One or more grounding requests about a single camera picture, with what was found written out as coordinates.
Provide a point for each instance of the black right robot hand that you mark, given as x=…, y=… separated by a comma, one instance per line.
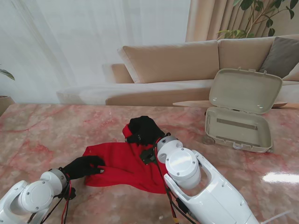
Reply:
x=146, y=130

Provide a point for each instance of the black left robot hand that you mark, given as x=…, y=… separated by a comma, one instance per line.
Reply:
x=84, y=166

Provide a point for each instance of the red shirt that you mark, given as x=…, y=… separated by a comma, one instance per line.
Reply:
x=121, y=163

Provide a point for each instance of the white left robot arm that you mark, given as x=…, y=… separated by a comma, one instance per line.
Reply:
x=35, y=193

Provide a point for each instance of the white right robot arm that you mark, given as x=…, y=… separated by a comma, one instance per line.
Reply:
x=184, y=168

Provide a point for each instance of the beige hard-shell suitcase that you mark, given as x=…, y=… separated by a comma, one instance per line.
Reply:
x=243, y=88

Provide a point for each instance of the light wooden coffee table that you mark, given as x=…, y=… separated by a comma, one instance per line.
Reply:
x=194, y=103

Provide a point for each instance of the beige sofa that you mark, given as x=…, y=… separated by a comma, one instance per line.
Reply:
x=168, y=60

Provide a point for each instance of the potted plant with beige pot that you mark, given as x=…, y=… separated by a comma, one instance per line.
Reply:
x=4, y=101

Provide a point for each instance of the white sheer curtain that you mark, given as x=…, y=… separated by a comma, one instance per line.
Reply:
x=70, y=46

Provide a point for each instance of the beige pleated curtain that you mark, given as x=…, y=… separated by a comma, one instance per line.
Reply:
x=210, y=18

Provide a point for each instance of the tall green leafy plant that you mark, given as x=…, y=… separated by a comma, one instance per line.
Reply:
x=234, y=33

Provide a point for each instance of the grey-brown cushion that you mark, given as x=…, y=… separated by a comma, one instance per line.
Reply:
x=280, y=56

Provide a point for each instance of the cream cushion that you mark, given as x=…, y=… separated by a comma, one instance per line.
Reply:
x=293, y=75

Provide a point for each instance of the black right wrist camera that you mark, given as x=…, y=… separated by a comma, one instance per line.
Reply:
x=147, y=156

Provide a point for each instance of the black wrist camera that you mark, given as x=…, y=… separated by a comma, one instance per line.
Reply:
x=70, y=193
x=147, y=156

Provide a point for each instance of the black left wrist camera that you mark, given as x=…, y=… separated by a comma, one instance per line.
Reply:
x=70, y=193

